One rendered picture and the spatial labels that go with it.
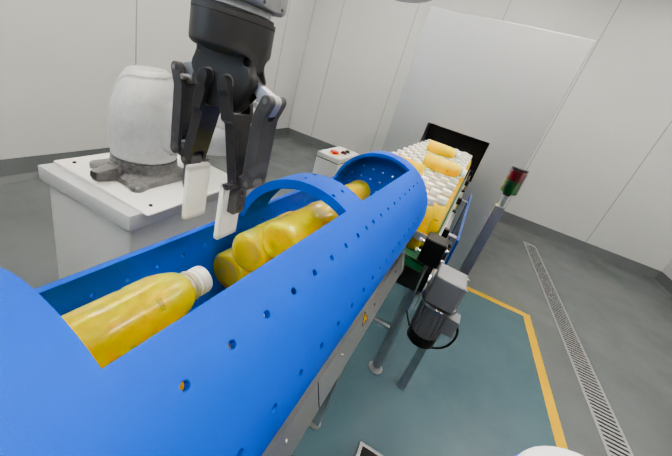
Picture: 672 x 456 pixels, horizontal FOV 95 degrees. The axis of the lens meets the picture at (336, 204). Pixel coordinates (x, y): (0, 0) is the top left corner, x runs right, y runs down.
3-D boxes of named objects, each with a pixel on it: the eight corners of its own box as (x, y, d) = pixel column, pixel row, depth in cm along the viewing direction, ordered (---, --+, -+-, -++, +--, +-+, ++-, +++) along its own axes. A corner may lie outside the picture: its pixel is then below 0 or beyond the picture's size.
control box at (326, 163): (311, 173, 125) (317, 149, 120) (333, 166, 142) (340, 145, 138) (332, 183, 121) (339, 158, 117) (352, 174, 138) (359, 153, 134)
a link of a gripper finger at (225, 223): (239, 178, 35) (244, 180, 35) (231, 229, 38) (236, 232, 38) (219, 182, 33) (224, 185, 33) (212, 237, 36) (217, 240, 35)
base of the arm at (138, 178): (68, 168, 76) (67, 147, 74) (151, 155, 95) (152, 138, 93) (119, 198, 71) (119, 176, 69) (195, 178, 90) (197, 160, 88)
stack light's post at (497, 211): (397, 386, 164) (495, 205, 121) (399, 380, 167) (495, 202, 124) (404, 390, 163) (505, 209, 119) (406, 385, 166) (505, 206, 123)
